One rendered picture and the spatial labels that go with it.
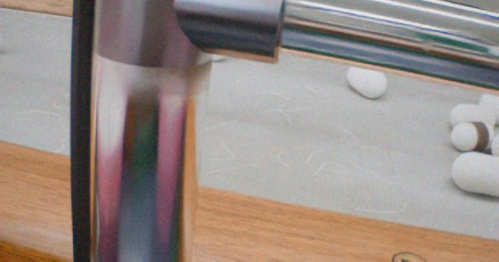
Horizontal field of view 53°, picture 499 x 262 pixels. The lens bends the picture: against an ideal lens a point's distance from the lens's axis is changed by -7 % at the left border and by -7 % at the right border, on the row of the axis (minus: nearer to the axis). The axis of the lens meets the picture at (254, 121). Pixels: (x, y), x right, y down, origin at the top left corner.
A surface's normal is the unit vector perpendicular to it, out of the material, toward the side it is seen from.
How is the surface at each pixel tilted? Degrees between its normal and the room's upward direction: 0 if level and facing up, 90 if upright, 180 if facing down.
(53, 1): 45
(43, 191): 0
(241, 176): 0
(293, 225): 0
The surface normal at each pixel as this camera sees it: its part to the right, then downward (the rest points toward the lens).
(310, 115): 0.14, -0.92
